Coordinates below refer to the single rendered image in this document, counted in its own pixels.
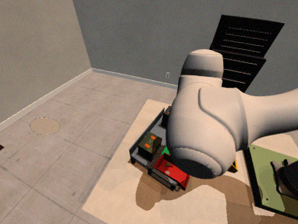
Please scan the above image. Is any yellow bin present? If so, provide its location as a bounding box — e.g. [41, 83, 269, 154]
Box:
[227, 160, 238, 173]

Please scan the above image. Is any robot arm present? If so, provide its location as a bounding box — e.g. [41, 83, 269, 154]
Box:
[166, 49, 298, 201]

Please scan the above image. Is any red bin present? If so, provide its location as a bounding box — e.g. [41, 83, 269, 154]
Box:
[155, 152, 190, 191]

